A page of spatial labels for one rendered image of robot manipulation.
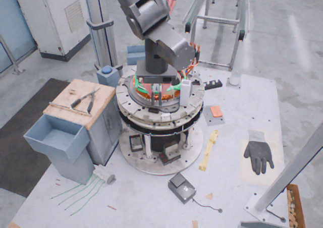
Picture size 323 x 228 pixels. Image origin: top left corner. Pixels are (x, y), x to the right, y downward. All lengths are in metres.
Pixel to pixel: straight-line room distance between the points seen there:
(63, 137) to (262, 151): 0.82
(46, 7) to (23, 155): 1.61
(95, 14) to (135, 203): 0.82
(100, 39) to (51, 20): 1.84
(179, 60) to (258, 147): 0.70
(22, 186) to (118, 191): 1.25
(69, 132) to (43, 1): 2.18
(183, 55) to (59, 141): 0.57
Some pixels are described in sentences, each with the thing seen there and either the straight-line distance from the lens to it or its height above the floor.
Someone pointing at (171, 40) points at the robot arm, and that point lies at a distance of 0.44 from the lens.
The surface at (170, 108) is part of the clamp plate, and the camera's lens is 0.71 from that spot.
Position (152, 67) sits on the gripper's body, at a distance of 0.53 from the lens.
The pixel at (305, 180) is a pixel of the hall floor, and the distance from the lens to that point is 2.11.
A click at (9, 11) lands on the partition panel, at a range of 3.20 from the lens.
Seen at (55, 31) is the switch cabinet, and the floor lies 0.44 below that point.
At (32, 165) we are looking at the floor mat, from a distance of 2.13.
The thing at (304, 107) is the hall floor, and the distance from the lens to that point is 2.70.
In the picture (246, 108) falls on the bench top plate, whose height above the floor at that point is 0.78.
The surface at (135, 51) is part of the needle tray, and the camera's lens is 1.13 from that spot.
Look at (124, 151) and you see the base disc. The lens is 0.98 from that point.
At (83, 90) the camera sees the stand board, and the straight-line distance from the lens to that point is 0.89.
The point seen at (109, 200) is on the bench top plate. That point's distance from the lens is 0.92.
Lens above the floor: 1.61
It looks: 45 degrees down
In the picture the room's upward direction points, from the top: straight up
